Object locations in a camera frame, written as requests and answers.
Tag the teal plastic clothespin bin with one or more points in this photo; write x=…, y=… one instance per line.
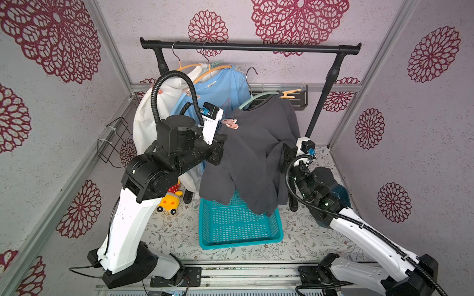
x=341, y=193

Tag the dark grey t-shirt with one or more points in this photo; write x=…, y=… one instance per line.
x=253, y=157

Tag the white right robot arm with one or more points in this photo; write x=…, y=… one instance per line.
x=398, y=272

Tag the wooden hanger with metal hook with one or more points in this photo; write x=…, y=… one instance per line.
x=181, y=67

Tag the black wire wall rack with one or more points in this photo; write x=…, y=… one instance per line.
x=117, y=147

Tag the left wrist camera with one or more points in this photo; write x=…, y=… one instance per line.
x=211, y=116

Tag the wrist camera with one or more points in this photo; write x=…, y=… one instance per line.
x=305, y=146
x=211, y=116

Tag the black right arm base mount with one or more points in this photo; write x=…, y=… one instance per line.
x=320, y=274

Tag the black wall shelf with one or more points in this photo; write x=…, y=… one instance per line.
x=265, y=91

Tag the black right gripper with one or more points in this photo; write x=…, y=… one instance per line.
x=289, y=159

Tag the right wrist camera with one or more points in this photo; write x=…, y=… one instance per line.
x=305, y=146

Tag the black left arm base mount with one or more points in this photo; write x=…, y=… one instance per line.
x=171, y=272

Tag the salmon pink clothespin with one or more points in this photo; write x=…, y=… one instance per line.
x=230, y=123

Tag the mint green clothespin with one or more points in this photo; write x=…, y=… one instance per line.
x=216, y=64

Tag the light blue t-shirt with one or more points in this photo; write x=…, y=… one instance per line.
x=226, y=89

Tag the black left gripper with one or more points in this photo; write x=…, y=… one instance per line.
x=215, y=148

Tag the peach beige clothespin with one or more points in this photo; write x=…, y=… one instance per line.
x=187, y=92

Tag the teal perforated tray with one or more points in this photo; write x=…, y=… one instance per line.
x=235, y=225

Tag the yellow plush toy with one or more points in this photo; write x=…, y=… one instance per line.
x=171, y=201

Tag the tan yellow clothespin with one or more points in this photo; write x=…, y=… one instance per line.
x=290, y=94

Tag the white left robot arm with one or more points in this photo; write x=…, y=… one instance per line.
x=182, y=144

